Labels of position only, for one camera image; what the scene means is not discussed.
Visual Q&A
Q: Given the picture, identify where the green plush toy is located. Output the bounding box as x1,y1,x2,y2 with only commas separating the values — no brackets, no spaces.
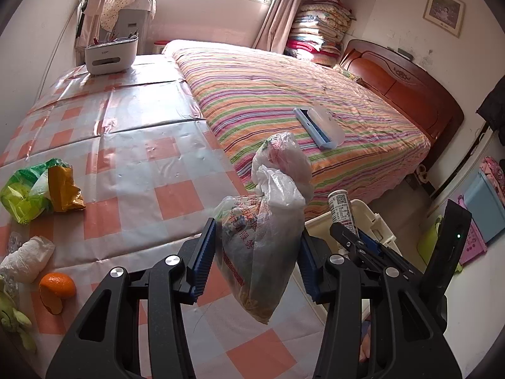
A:
0,277,37,354

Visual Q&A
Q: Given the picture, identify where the red wooden headboard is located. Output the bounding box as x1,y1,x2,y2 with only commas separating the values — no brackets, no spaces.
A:
340,39,464,169

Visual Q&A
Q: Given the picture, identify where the white plastic trash bin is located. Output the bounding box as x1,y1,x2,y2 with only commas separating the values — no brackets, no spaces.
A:
297,194,403,330

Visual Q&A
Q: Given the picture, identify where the grey cabinet with cloth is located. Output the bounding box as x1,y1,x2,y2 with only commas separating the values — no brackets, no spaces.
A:
98,0,157,55

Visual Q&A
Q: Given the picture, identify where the pink toy board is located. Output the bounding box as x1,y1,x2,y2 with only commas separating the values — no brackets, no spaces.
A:
460,219,487,266

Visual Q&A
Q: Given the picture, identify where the pink curtain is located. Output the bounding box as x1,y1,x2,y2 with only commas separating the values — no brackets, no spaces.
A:
252,0,303,54

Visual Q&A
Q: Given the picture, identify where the empty pill blister pack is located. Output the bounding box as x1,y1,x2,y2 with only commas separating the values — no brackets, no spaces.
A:
7,231,25,254

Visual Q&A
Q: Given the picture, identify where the green plastic bag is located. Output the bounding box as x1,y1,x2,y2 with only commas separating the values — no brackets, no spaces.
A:
1,158,71,225

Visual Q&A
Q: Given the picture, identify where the white storage box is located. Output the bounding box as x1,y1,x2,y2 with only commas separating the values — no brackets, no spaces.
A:
85,34,139,75

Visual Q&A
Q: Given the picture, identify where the clear plastic trash bag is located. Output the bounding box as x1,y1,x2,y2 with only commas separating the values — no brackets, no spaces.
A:
215,132,313,324

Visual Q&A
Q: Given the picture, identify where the striped colourful bedspread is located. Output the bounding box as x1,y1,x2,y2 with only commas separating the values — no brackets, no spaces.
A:
163,40,431,219

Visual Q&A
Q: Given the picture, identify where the crumpled white tissue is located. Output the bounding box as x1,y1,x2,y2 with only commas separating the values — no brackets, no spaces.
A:
1,236,55,284

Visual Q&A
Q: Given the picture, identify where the white printed cylinder bottle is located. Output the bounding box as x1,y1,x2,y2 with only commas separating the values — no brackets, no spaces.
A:
328,189,359,236

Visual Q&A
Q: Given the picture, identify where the framed wall picture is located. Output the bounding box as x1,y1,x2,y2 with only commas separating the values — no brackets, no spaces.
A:
423,0,466,38

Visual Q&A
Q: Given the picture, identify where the blue plastic box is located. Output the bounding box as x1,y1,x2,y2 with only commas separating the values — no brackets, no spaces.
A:
463,170,505,243

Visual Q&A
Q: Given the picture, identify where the checkered plastic tablecloth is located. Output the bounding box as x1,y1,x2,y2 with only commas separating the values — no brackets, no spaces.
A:
1,55,324,378

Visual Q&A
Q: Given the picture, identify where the orange peel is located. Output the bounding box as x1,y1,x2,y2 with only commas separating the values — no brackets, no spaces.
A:
39,272,76,315

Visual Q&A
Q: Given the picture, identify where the stack of folded quilts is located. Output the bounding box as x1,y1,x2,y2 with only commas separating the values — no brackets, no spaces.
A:
284,0,355,68

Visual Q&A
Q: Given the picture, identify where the blue white flat case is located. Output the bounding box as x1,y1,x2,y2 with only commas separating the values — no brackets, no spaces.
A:
294,105,345,151

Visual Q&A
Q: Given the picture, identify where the yellow snack wrapper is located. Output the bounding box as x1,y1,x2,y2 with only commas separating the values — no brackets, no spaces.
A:
48,166,86,213

